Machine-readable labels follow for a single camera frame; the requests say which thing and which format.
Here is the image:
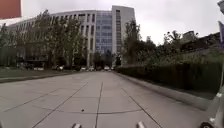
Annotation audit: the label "grass strip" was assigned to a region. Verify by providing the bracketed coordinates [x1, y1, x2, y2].
[0, 68, 79, 81]

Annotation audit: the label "dark green hedge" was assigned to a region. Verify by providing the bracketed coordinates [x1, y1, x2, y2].
[114, 61, 224, 94]

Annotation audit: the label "row of parked cars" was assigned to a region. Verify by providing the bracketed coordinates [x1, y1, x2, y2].
[53, 65, 116, 72]

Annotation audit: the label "row of trees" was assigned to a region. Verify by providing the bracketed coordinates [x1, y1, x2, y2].
[0, 9, 88, 70]

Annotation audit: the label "grey concrete slab road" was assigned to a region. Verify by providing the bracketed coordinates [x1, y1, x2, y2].
[0, 70, 209, 128]

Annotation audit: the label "robot's own part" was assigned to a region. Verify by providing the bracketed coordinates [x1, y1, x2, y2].
[71, 123, 83, 128]
[136, 121, 147, 128]

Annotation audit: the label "large grey glass building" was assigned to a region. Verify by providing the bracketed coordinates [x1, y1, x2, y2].
[6, 4, 137, 68]

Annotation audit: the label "grey concrete kerb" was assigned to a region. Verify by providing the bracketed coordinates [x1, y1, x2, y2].
[113, 71, 213, 111]

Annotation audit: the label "trees behind hedge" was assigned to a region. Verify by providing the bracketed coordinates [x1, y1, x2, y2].
[122, 19, 224, 68]

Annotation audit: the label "red sign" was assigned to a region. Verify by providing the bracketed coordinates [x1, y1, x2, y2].
[0, 0, 23, 20]

